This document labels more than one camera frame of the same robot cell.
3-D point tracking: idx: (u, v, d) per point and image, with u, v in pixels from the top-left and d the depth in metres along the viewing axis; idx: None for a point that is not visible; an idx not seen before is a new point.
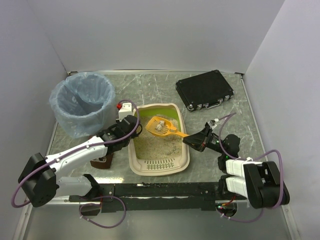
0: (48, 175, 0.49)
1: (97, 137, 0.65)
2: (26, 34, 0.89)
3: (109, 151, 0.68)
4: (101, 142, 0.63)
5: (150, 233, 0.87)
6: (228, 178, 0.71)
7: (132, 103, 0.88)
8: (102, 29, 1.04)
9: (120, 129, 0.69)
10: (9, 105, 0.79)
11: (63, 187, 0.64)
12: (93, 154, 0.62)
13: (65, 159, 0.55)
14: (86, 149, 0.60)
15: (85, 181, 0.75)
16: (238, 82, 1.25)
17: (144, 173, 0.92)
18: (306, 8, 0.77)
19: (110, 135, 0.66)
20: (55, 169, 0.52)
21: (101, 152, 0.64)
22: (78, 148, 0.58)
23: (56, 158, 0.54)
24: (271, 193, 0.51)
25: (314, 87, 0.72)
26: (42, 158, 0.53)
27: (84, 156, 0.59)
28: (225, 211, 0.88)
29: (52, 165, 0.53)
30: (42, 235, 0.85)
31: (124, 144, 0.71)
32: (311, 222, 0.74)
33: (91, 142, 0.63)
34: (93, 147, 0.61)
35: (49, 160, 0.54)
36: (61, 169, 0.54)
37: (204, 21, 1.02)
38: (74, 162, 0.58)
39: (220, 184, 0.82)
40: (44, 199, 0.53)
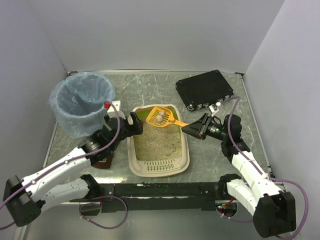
0: (24, 199, 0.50)
1: (78, 149, 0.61)
2: (26, 34, 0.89)
3: (96, 161, 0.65)
4: (83, 155, 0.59)
5: (150, 233, 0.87)
6: (232, 183, 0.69)
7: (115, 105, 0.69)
8: (102, 29, 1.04)
9: (103, 135, 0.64)
10: (9, 105, 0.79)
11: (53, 200, 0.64)
12: (76, 167, 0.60)
13: (42, 180, 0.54)
14: (65, 165, 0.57)
15: (80, 184, 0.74)
16: (238, 82, 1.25)
17: (144, 174, 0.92)
18: (306, 9, 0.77)
19: (94, 144, 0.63)
20: (31, 193, 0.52)
21: (84, 165, 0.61)
22: (55, 166, 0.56)
23: (31, 180, 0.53)
24: (278, 226, 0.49)
25: (314, 87, 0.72)
26: (18, 181, 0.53)
27: (65, 172, 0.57)
28: (226, 211, 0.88)
29: (28, 188, 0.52)
30: (42, 235, 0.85)
31: (111, 151, 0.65)
32: (311, 222, 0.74)
33: (71, 155, 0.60)
34: (74, 162, 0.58)
35: (25, 183, 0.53)
36: (38, 191, 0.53)
37: (204, 22, 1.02)
38: (54, 181, 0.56)
39: (220, 184, 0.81)
40: (29, 218, 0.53)
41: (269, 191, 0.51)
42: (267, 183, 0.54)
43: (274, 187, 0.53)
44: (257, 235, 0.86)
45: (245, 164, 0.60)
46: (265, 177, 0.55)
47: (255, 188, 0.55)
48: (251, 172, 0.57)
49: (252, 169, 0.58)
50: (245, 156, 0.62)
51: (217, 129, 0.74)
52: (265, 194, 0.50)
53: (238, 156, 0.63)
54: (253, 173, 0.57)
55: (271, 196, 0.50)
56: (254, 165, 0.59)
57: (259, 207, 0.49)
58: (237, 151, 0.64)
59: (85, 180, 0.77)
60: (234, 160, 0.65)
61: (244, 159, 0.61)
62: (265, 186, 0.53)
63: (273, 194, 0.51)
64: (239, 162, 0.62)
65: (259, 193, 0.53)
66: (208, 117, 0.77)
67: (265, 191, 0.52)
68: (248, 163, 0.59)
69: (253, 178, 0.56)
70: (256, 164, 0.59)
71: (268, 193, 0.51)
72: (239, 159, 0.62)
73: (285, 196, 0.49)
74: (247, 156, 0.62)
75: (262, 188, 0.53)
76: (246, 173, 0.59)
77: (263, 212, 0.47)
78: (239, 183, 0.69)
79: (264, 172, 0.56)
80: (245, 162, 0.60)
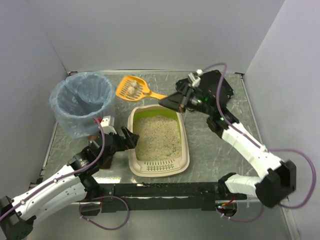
0: (14, 219, 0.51)
1: (68, 166, 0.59)
2: (25, 33, 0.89)
3: (84, 177, 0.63)
4: (71, 173, 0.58)
5: (150, 233, 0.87)
6: (229, 181, 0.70)
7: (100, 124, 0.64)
8: (102, 29, 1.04)
9: (92, 151, 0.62)
10: (9, 105, 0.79)
11: (46, 212, 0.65)
12: (66, 185, 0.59)
13: (31, 199, 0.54)
14: (54, 184, 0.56)
15: (77, 190, 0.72)
16: (238, 82, 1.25)
17: (144, 174, 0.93)
18: (307, 8, 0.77)
19: (83, 160, 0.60)
20: (21, 213, 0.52)
21: (74, 181, 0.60)
22: (43, 186, 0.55)
23: (21, 200, 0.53)
24: (283, 194, 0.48)
25: (315, 87, 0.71)
26: (9, 202, 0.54)
27: (54, 191, 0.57)
28: (225, 211, 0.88)
29: (18, 208, 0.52)
30: (42, 235, 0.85)
31: (99, 167, 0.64)
32: (311, 222, 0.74)
33: (60, 173, 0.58)
34: (63, 180, 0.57)
35: (15, 203, 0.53)
36: (28, 210, 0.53)
37: (204, 22, 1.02)
38: (44, 199, 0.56)
39: (220, 187, 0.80)
40: (21, 234, 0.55)
41: (271, 164, 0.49)
42: (267, 155, 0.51)
43: (274, 158, 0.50)
44: (258, 235, 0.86)
45: (239, 139, 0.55)
46: (263, 150, 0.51)
47: (254, 163, 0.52)
48: (248, 147, 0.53)
49: (248, 143, 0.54)
50: (237, 129, 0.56)
51: (199, 101, 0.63)
52: (269, 170, 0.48)
53: (230, 130, 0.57)
54: (250, 148, 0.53)
55: (274, 170, 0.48)
56: (248, 138, 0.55)
57: (266, 183, 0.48)
58: (227, 125, 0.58)
59: (82, 183, 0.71)
60: (224, 135, 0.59)
61: (237, 133, 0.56)
62: (266, 159, 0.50)
63: (276, 167, 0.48)
64: (233, 138, 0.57)
65: (261, 168, 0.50)
66: (189, 88, 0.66)
67: (266, 166, 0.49)
68: (243, 137, 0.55)
69: (251, 153, 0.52)
70: (250, 137, 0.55)
71: (270, 167, 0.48)
72: (231, 134, 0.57)
73: (287, 166, 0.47)
74: (239, 128, 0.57)
75: (263, 163, 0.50)
76: (242, 148, 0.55)
77: (269, 187, 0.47)
78: (234, 177, 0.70)
79: (261, 145, 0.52)
80: (239, 136, 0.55)
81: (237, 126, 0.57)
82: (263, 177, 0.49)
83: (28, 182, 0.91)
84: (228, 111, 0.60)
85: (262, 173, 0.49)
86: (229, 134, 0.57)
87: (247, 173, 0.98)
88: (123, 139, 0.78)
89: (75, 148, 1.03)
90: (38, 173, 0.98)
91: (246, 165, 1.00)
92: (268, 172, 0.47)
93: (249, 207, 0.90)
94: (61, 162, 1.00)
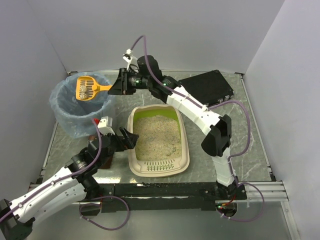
0: (12, 223, 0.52)
1: (65, 168, 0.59)
2: (26, 34, 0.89)
3: (84, 179, 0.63)
4: (68, 176, 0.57)
5: (151, 233, 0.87)
6: (218, 177, 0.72)
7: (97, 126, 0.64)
8: (101, 28, 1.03)
9: (89, 152, 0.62)
10: (9, 106, 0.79)
11: (45, 213, 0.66)
12: (64, 187, 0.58)
13: (29, 202, 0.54)
14: (51, 187, 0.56)
15: (77, 191, 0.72)
16: (238, 82, 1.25)
17: (144, 174, 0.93)
18: (306, 9, 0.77)
19: (81, 162, 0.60)
20: (18, 216, 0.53)
21: (73, 183, 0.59)
22: (40, 189, 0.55)
23: (18, 203, 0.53)
24: (223, 143, 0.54)
25: (314, 87, 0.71)
26: (7, 205, 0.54)
27: (52, 193, 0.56)
28: (225, 211, 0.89)
29: (16, 211, 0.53)
30: (42, 235, 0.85)
31: (98, 168, 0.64)
32: (311, 222, 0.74)
33: (58, 175, 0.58)
34: (60, 183, 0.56)
35: (13, 206, 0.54)
36: (26, 213, 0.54)
37: (204, 22, 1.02)
38: (42, 202, 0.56)
39: (222, 189, 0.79)
40: (21, 235, 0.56)
41: (212, 120, 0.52)
42: (208, 114, 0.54)
43: (214, 114, 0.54)
44: (258, 235, 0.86)
45: (183, 102, 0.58)
46: (205, 110, 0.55)
47: (199, 122, 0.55)
48: (191, 108, 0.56)
49: (191, 104, 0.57)
50: (180, 94, 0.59)
51: (137, 80, 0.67)
52: (211, 126, 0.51)
53: (173, 95, 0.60)
54: (193, 108, 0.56)
55: (215, 125, 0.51)
56: (190, 100, 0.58)
57: (209, 138, 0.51)
58: (170, 92, 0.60)
59: (82, 184, 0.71)
60: (170, 101, 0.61)
61: (180, 97, 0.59)
62: (207, 117, 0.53)
63: (216, 122, 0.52)
64: (177, 102, 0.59)
65: (204, 126, 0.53)
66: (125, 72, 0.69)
67: (209, 123, 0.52)
68: (186, 100, 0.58)
69: (195, 113, 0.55)
70: (192, 99, 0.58)
71: (212, 123, 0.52)
72: (175, 99, 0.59)
73: (224, 120, 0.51)
74: (182, 93, 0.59)
75: (206, 120, 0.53)
76: (186, 111, 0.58)
77: (212, 141, 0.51)
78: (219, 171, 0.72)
79: (202, 105, 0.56)
80: (182, 100, 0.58)
81: (179, 91, 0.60)
82: (207, 133, 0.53)
83: (28, 182, 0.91)
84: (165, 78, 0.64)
85: (206, 129, 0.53)
86: (173, 99, 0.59)
87: (247, 173, 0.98)
88: (122, 139, 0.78)
89: (75, 148, 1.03)
90: (38, 173, 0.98)
91: (246, 165, 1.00)
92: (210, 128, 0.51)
93: (249, 207, 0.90)
94: (61, 162, 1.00)
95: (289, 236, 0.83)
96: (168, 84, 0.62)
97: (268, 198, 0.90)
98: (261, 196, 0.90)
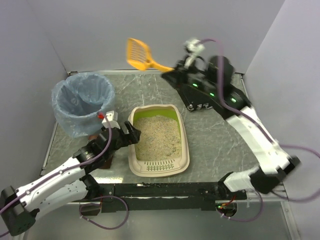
0: (19, 210, 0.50)
1: (73, 158, 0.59)
2: (26, 33, 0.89)
3: (90, 170, 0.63)
4: (77, 165, 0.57)
5: (150, 233, 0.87)
6: (226, 179, 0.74)
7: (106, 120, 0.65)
8: (102, 29, 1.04)
9: (97, 144, 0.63)
10: (8, 105, 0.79)
11: (48, 206, 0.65)
12: (71, 178, 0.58)
13: (36, 190, 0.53)
14: (59, 176, 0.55)
15: (79, 187, 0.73)
16: (237, 82, 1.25)
17: (143, 174, 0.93)
18: (307, 8, 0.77)
19: (89, 154, 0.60)
20: (26, 203, 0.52)
21: (80, 174, 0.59)
22: (49, 177, 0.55)
23: (26, 190, 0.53)
24: None
25: (315, 86, 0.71)
26: (13, 192, 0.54)
27: (59, 182, 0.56)
28: (225, 211, 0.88)
29: (23, 198, 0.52)
30: (42, 235, 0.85)
31: (105, 160, 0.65)
32: (312, 222, 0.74)
33: (66, 165, 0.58)
34: (68, 172, 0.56)
35: (21, 193, 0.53)
36: (33, 201, 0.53)
37: (204, 22, 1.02)
38: (49, 191, 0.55)
39: (221, 188, 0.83)
40: (24, 226, 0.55)
41: (280, 162, 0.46)
42: (277, 152, 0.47)
43: (283, 155, 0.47)
44: (258, 235, 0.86)
45: (252, 131, 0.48)
46: (275, 146, 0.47)
47: (262, 156, 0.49)
48: (259, 141, 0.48)
49: (262, 136, 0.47)
50: (251, 119, 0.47)
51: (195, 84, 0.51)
52: (279, 170, 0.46)
53: (242, 118, 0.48)
54: (262, 142, 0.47)
55: (282, 168, 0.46)
56: (261, 130, 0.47)
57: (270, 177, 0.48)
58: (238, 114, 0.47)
59: (83, 182, 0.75)
60: (233, 121, 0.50)
61: (249, 123, 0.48)
62: (276, 157, 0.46)
63: (285, 165, 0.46)
64: (243, 126, 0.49)
65: (269, 164, 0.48)
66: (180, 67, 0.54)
67: (276, 164, 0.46)
68: (256, 129, 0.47)
69: (263, 147, 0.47)
70: (263, 128, 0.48)
71: (279, 166, 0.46)
72: (244, 124, 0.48)
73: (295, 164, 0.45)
74: (251, 116, 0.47)
75: (273, 160, 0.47)
76: (251, 138, 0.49)
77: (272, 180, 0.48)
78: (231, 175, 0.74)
79: (274, 139, 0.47)
80: (251, 127, 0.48)
81: (249, 113, 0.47)
82: (269, 171, 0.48)
83: (28, 181, 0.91)
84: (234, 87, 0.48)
85: (268, 170, 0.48)
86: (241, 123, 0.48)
87: None
88: (126, 134, 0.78)
89: (75, 148, 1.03)
90: (37, 173, 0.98)
91: (246, 165, 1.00)
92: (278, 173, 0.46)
93: (249, 207, 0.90)
94: (61, 162, 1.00)
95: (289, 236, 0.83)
96: (236, 100, 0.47)
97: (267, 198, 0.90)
98: (260, 196, 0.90)
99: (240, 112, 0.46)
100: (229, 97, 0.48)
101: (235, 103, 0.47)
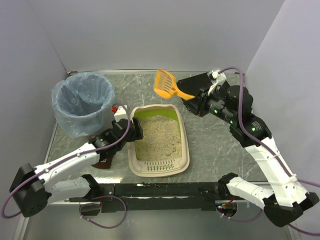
0: (36, 187, 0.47)
1: (89, 144, 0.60)
2: (25, 33, 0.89)
3: (102, 157, 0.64)
4: (93, 150, 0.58)
5: (150, 233, 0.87)
6: (230, 183, 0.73)
7: (127, 108, 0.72)
8: (102, 29, 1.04)
9: (112, 133, 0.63)
10: (8, 105, 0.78)
11: (57, 193, 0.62)
12: (85, 161, 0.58)
13: (54, 169, 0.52)
14: (76, 158, 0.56)
15: (82, 183, 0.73)
16: (237, 82, 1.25)
17: (143, 173, 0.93)
18: (307, 9, 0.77)
19: (103, 141, 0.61)
20: (44, 180, 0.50)
21: (94, 159, 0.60)
22: (67, 157, 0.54)
23: (45, 168, 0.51)
24: None
25: (315, 86, 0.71)
26: (31, 169, 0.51)
27: (75, 164, 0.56)
28: (225, 211, 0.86)
29: (42, 176, 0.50)
30: (41, 235, 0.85)
31: (117, 150, 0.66)
32: (312, 222, 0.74)
33: (82, 149, 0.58)
34: (84, 155, 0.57)
35: (38, 171, 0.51)
36: (50, 180, 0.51)
37: (204, 22, 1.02)
38: (65, 172, 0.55)
39: (222, 187, 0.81)
40: (35, 207, 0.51)
41: (296, 197, 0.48)
42: (294, 186, 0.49)
43: (300, 190, 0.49)
44: (258, 235, 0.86)
45: (270, 161, 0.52)
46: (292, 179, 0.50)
47: (277, 188, 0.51)
48: (277, 172, 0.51)
49: (278, 167, 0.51)
50: (271, 150, 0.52)
51: (216, 110, 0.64)
52: (295, 204, 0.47)
53: (260, 147, 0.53)
54: (280, 173, 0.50)
55: (298, 203, 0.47)
56: (279, 161, 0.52)
57: (285, 214, 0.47)
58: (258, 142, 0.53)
59: (85, 180, 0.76)
60: (253, 150, 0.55)
61: (268, 154, 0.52)
62: (292, 190, 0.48)
63: (301, 200, 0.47)
64: (262, 157, 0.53)
65: (285, 198, 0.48)
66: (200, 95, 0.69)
67: (293, 198, 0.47)
68: (273, 160, 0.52)
69: (279, 178, 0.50)
70: (281, 160, 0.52)
71: (296, 200, 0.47)
72: (262, 154, 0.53)
73: (312, 201, 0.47)
74: (271, 148, 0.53)
75: (290, 193, 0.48)
76: (268, 170, 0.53)
77: (287, 216, 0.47)
78: (238, 180, 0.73)
79: (292, 174, 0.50)
80: (269, 157, 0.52)
81: (269, 143, 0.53)
82: (284, 205, 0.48)
83: None
84: (254, 117, 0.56)
85: (284, 204, 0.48)
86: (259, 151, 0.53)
87: (247, 173, 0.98)
88: None
89: (75, 148, 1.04)
90: None
91: (246, 165, 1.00)
92: (293, 207, 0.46)
93: (249, 207, 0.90)
94: None
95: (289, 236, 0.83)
96: (257, 130, 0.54)
97: None
98: None
99: (259, 143, 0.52)
100: (250, 127, 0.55)
101: (255, 132, 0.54)
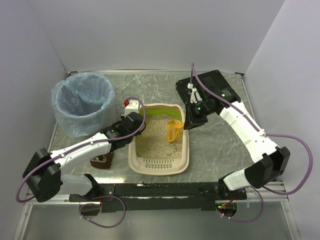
0: (53, 170, 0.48)
1: (101, 134, 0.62)
2: (25, 33, 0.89)
3: (114, 148, 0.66)
4: (106, 139, 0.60)
5: (150, 233, 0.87)
6: (226, 177, 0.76)
7: (139, 101, 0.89)
8: (102, 29, 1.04)
9: (123, 126, 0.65)
10: (8, 104, 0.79)
11: (65, 186, 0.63)
12: (97, 150, 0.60)
13: (69, 155, 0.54)
14: (90, 146, 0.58)
15: (86, 180, 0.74)
16: (238, 82, 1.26)
17: (143, 170, 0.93)
18: (306, 9, 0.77)
19: (114, 132, 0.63)
20: (60, 165, 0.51)
21: (105, 148, 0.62)
22: (82, 144, 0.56)
23: (60, 153, 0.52)
24: (271, 175, 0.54)
25: (315, 86, 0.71)
26: (47, 154, 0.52)
27: (88, 152, 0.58)
28: (226, 211, 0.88)
29: (57, 160, 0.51)
30: (41, 235, 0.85)
31: (127, 143, 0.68)
32: (312, 222, 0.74)
33: (95, 138, 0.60)
34: (97, 144, 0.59)
35: (54, 155, 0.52)
36: (66, 165, 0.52)
37: (204, 22, 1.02)
38: (78, 159, 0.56)
39: (221, 187, 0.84)
40: (48, 194, 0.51)
41: (266, 149, 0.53)
42: (264, 140, 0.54)
43: (270, 143, 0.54)
44: (258, 235, 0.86)
45: (238, 119, 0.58)
46: (261, 134, 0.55)
47: (250, 145, 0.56)
48: (246, 129, 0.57)
49: (247, 124, 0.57)
50: (238, 110, 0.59)
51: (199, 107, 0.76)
52: (264, 154, 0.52)
53: (230, 109, 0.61)
54: (249, 130, 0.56)
55: (268, 154, 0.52)
56: (247, 119, 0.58)
57: (259, 168, 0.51)
58: (227, 105, 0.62)
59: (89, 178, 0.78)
60: (225, 114, 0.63)
61: (237, 113, 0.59)
62: (262, 143, 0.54)
63: (271, 151, 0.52)
64: (232, 117, 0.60)
65: (256, 152, 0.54)
66: (187, 106, 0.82)
67: (262, 150, 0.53)
68: (242, 118, 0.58)
69: (249, 135, 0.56)
70: (249, 118, 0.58)
71: (266, 152, 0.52)
72: (231, 114, 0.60)
73: (282, 153, 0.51)
74: (240, 109, 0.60)
75: (259, 146, 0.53)
76: (239, 129, 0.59)
77: (260, 170, 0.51)
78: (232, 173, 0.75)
79: (260, 129, 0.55)
80: (239, 116, 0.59)
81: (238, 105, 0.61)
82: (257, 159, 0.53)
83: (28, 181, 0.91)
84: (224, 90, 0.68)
85: (257, 157, 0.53)
86: (229, 113, 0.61)
87: None
88: None
89: None
90: None
91: (246, 165, 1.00)
92: (263, 157, 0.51)
93: (249, 207, 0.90)
94: None
95: (289, 236, 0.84)
96: (227, 96, 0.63)
97: (268, 198, 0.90)
98: (261, 196, 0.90)
99: (229, 103, 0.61)
100: (220, 94, 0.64)
101: (225, 97, 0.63)
